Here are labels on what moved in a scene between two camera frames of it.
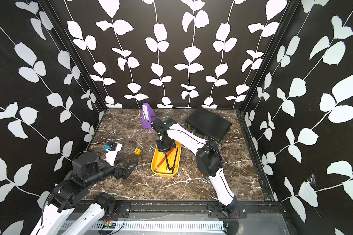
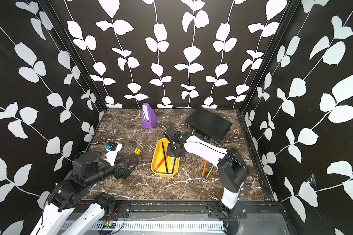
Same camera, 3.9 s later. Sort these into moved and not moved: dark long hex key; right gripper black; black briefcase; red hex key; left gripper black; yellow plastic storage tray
Moved: right gripper black; dark long hex key
Not moved: red hex key; yellow plastic storage tray; left gripper black; black briefcase
